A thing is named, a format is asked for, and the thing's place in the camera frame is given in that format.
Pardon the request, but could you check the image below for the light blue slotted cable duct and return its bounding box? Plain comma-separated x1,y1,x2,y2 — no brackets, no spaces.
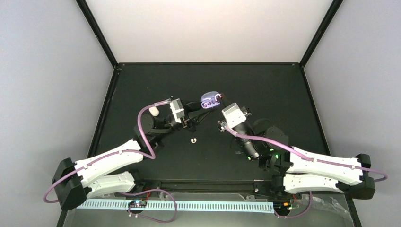
77,199,274,214

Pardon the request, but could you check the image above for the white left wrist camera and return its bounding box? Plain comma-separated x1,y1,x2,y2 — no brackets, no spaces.
170,98,185,123

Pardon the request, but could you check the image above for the black frame rail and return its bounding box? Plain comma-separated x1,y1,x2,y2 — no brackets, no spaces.
129,179,283,197

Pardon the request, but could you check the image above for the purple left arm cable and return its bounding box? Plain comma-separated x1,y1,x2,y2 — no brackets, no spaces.
42,99,172,204

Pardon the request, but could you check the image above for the small circuit board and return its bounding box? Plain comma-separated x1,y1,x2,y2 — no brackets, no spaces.
128,200,148,209

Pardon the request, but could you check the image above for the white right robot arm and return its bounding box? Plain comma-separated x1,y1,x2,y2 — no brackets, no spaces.
212,93,375,200

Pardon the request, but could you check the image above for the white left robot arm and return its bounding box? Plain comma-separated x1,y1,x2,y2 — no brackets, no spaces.
43,99,219,211

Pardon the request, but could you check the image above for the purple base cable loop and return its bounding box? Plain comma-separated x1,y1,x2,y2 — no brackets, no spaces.
120,188,178,224

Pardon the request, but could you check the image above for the lavender earbud charging case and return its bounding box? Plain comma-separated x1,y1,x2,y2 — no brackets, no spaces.
200,91,220,109

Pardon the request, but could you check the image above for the white oval charging case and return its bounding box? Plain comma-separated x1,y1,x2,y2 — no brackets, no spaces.
148,106,160,117

